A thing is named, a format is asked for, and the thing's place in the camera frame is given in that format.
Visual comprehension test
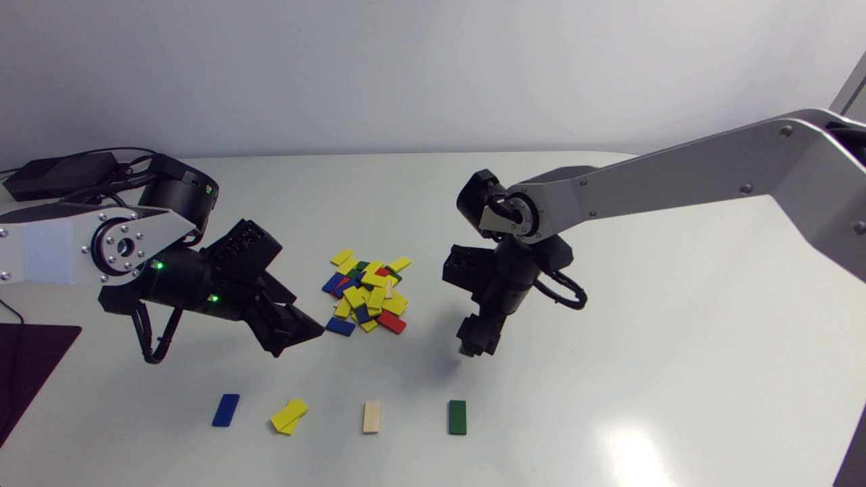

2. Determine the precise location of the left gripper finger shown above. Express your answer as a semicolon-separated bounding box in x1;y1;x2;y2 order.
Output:
245;315;288;358
274;303;326;342

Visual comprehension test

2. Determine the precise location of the pile of wooden blocks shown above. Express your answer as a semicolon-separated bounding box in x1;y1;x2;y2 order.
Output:
332;256;405;333

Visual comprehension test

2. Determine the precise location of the dark mat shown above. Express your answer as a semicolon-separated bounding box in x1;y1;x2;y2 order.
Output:
0;323;83;447

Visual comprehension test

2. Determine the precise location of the black power brick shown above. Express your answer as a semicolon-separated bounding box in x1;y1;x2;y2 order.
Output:
2;152;121;202

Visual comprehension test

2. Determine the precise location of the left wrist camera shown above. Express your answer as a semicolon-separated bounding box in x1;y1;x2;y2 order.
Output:
203;218;283;286

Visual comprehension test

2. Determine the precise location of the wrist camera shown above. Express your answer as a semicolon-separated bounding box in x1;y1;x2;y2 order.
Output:
442;245;499;290
203;218;283;286

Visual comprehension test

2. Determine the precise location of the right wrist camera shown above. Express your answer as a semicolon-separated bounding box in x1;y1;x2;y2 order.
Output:
442;245;499;290

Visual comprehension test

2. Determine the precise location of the black cable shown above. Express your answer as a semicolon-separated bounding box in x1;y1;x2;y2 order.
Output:
0;147;158;175
0;298;26;440

